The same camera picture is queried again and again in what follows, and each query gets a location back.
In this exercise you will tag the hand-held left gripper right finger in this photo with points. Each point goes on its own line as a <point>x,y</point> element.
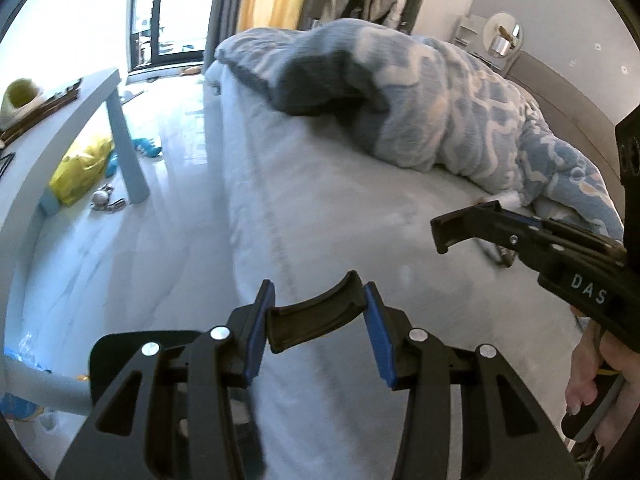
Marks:
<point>377,330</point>

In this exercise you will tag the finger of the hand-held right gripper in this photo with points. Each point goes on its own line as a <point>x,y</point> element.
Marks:
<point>465,222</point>
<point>522,220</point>

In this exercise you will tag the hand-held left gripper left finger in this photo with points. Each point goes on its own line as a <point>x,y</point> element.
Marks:
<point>257,330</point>

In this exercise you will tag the black curved plastic piece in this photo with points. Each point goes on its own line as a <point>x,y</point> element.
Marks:
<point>310,315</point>

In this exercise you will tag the person's right hand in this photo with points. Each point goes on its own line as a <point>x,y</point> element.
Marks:
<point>585,375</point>

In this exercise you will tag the grey padded headboard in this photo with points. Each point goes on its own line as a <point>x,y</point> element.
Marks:
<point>565,100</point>

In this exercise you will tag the blue patterned fleece blanket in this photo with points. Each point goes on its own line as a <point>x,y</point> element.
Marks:
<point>425,95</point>

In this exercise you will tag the grey bed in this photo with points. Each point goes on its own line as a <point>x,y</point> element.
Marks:
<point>325,200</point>

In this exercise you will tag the white vanity table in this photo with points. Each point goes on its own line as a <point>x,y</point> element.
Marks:
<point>467,35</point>

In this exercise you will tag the round mirror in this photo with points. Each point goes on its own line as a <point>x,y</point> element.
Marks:
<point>500,30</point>

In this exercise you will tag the small grey floor toy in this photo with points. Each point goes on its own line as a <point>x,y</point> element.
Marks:
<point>102,196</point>

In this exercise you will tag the blue floor toy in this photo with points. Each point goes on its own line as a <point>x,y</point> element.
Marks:
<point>147,147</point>

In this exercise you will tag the yellow plastic bag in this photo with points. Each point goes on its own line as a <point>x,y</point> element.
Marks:
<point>82,170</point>

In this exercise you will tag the blue cardboard box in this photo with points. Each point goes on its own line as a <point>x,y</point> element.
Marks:
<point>20,405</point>

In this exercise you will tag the brown floor slippers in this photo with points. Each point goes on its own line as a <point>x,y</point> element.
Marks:
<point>192,69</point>

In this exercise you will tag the grey table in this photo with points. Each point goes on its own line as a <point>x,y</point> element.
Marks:
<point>55,125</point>

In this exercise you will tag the dark wooden sticks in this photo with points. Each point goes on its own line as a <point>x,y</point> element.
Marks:
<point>55,102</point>

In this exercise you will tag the green and white slipper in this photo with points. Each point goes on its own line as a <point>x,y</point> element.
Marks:
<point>20,100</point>

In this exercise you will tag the black framed glass door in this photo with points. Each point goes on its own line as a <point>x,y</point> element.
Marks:
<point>160,10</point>

